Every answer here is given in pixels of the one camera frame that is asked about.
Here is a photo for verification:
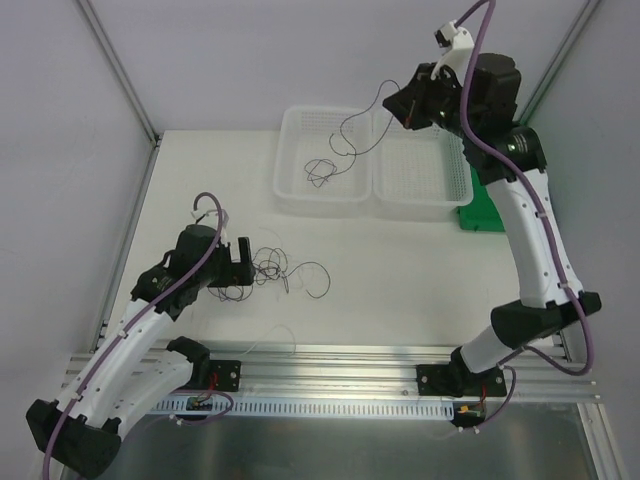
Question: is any thin wire bundle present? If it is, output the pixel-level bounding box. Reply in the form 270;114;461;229
212;227;334;304

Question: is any white perforated basket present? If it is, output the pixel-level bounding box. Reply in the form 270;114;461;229
273;105;373;218
372;109;473;222

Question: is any aluminium table edge rail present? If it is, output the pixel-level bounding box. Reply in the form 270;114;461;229
64;341;601;404

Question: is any white slotted cable duct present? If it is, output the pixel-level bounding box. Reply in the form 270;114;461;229
151;395;454;421

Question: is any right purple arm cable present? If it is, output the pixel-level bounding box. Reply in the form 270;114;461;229
452;0;596;426

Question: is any white thin wire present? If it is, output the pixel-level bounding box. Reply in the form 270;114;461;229
247;324;297;356

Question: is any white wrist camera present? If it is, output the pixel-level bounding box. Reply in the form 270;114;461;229
191;209;229;244
431;21;475;83

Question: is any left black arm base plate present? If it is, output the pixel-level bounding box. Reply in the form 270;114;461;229
208;359;242;393

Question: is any left white perforated basket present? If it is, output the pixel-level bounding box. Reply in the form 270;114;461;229
273;105;373;218

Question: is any purple thin wire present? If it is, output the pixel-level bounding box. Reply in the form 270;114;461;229
303;79;401;189

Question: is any aluminium frame post right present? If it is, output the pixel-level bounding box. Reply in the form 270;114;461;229
518;0;603;123

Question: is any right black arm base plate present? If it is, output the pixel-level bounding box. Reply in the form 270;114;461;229
415;364;507;398

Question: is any right white perforated basket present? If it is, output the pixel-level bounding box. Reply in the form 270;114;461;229
372;109;473;222

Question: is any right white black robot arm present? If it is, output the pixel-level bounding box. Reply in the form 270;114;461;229
383;53;602;397

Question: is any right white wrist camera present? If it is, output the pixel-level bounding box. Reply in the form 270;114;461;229
431;21;475;83

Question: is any aluminium frame post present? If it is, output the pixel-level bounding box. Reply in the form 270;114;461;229
74;0;161;146
518;0;603;123

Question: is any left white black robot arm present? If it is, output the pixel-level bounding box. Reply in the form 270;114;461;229
26;224;255;479

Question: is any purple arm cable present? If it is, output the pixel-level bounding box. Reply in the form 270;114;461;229
452;0;596;426
42;192;231;480

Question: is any aluminium frame post left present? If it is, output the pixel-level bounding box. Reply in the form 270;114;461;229
74;0;161;146

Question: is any green plastic tray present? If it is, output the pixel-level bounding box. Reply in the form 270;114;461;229
458;177;505;233

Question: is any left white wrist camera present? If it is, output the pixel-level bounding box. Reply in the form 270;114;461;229
191;209;229;244

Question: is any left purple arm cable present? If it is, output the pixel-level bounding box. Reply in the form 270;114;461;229
42;192;231;480

